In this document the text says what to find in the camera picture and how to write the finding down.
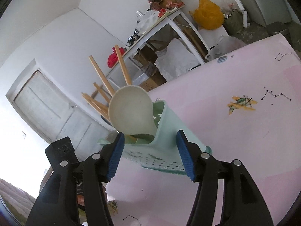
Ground white ceramic spoon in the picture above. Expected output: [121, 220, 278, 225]
[108, 85, 157, 136]

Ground white panel door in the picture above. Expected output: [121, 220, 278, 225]
[7, 70, 110, 160]

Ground mint green utensil holder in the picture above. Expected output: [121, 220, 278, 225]
[97, 100, 212, 176]

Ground pink patterned table mat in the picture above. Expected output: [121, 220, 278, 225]
[107, 35, 300, 225]

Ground red plastic bag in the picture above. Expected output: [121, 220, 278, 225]
[107, 47, 118, 68]

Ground cardboard box on floor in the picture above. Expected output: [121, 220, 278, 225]
[139, 72, 167, 92]

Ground white sack under table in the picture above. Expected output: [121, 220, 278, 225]
[155, 38, 199, 82]

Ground clear plastic bag on table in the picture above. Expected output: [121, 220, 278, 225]
[136, 10, 159, 35]

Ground white long side table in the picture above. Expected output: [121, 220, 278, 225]
[104, 7, 211, 90]

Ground yellow plastic bag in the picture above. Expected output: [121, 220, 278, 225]
[189, 0, 224, 30]

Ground grey refrigerator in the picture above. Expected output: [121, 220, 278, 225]
[255, 0, 292, 26]

